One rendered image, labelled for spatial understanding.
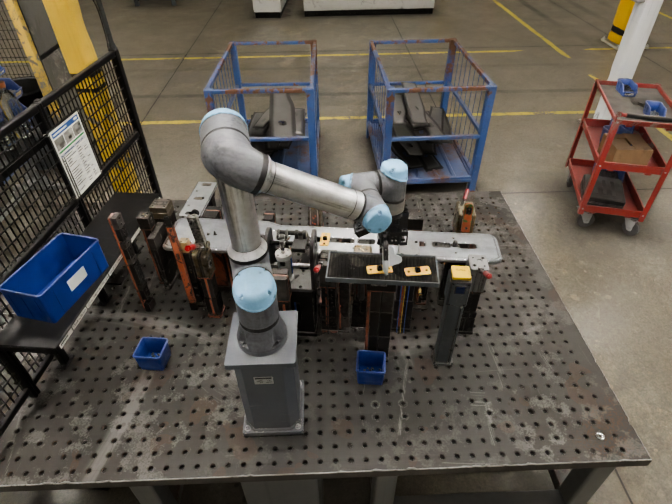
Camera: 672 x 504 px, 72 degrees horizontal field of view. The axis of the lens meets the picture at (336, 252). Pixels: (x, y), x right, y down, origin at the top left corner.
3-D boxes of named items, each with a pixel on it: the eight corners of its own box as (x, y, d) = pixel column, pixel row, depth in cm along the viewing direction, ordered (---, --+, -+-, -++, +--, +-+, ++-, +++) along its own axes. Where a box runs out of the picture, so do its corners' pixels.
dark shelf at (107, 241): (162, 198, 216) (160, 193, 215) (58, 355, 148) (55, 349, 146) (117, 196, 218) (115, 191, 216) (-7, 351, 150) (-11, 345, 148)
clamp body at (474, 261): (472, 316, 198) (489, 252, 175) (476, 337, 190) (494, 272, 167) (449, 315, 199) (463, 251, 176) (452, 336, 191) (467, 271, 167)
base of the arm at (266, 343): (286, 355, 135) (283, 333, 128) (234, 357, 134) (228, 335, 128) (288, 316, 146) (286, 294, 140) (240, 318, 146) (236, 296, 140)
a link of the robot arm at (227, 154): (212, 144, 93) (404, 209, 116) (210, 121, 101) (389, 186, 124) (194, 190, 99) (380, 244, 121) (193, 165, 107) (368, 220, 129)
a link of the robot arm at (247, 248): (236, 302, 137) (194, 132, 102) (233, 269, 148) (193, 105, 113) (276, 295, 139) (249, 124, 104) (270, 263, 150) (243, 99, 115)
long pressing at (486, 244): (494, 231, 197) (494, 228, 196) (504, 266, 180) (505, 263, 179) (178, 218, 207) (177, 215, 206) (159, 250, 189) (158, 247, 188)
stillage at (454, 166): (365, 136, 483) (369, 39, 422) (441, 133, 486) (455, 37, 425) (380, 200, 392) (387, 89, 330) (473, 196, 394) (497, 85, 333)
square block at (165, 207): (189, 259, 229) (172, 198, 206) (184, 270, 223) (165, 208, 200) (173, 258, 230) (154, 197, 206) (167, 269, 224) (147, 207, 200)
